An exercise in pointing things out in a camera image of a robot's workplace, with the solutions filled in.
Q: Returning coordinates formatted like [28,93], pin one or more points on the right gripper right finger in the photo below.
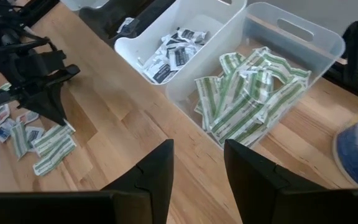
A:
[275,199]

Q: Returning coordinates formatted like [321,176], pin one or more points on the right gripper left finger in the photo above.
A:
[120,202]

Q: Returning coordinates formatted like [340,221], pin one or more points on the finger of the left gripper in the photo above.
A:
[33,104]
[54,105]

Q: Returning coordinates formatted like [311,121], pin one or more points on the green striped bandage packet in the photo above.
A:
[286,99]
[255,82]
[232,62]
[19,140]
[54,155]
[6,86]
[208,99]
[283,67]
[53,137]
[250,137]
[239,116]

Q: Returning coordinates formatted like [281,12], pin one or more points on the white packet red print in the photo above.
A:
[3,113]
[26,117]

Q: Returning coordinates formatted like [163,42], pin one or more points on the clear plastic bin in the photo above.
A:
[322,40]

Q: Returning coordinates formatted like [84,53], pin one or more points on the white plastic bin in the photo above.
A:
[204,20]

